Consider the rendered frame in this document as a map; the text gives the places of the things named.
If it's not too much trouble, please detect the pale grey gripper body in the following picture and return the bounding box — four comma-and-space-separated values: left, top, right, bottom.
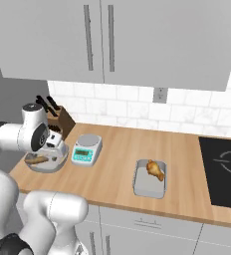
48, 140, 70, 164

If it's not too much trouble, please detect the grey vegetable container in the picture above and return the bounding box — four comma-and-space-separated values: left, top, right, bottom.
23, 145, 70, 173

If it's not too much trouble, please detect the brown sweet potato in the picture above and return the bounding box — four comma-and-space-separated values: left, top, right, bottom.
24, 155, 51, 166

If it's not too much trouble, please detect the grey meat container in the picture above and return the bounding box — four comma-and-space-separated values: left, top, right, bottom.
131, 158, 168, 200

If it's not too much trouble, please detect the brown chicken drumstick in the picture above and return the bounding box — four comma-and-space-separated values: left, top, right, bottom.
145, 159, 166, 182

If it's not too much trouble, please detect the white teal kitchen scale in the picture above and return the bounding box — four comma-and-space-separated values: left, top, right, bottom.
70, 133, 104, 167

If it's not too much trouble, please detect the wooden knife block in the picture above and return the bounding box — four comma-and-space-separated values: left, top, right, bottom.
35, 95, 77, 140

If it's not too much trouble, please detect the grey fridge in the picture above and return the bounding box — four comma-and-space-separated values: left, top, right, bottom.
0, 29, 51, 173

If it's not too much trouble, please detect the narrow grey base cupboard door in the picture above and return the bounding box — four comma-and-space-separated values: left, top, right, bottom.
73, 219, 103, 255

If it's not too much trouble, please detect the wide grey base cupboard door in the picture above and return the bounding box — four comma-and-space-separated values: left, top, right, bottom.
100, 224, 202, 255

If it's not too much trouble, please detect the wide grey drawer front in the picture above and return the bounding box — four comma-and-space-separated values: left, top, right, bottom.
99, 205, 204, 241

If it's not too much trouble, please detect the black hob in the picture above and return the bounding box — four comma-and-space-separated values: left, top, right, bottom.
198, 135, 231, 210

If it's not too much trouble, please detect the narrow grey drawer front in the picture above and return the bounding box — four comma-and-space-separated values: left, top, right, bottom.
199, 222, 231, 251

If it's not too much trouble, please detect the grey base cupboard handle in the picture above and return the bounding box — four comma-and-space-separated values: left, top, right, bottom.
89, 231, 97, 255
105, 234, 113, 255

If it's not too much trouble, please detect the narrow grey wall cupboard door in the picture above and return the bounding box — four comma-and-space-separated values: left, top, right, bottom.
0, 0, 105, 85

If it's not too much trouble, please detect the grey drawer handle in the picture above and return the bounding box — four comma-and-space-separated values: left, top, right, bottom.
133, 216, 163, 230

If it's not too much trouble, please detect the grey wall socket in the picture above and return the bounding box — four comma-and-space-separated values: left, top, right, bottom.
152, 87, 169, 105

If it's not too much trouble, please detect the grey wall cupboard handle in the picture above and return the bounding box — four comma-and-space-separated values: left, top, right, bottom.
83, 4, 95, 72
107, 4, 116, 73

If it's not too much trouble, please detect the wide grey wall cupboard door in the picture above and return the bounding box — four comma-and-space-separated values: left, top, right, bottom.
100, 0, 231, 93

